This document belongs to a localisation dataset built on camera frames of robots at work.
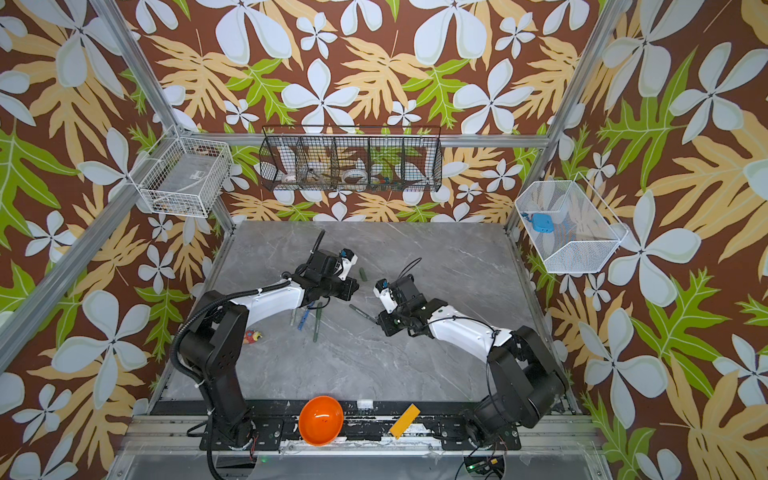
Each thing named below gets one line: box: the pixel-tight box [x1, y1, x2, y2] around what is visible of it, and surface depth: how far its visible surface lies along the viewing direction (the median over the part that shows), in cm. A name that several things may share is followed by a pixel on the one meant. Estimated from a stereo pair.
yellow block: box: [389, 403, 421, 440], surface depth 78 cm
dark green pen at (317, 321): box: [313, 302, 323, 343], surface depth 96 cm
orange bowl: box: [298, 395, 345, 447], surface depth 75 cm
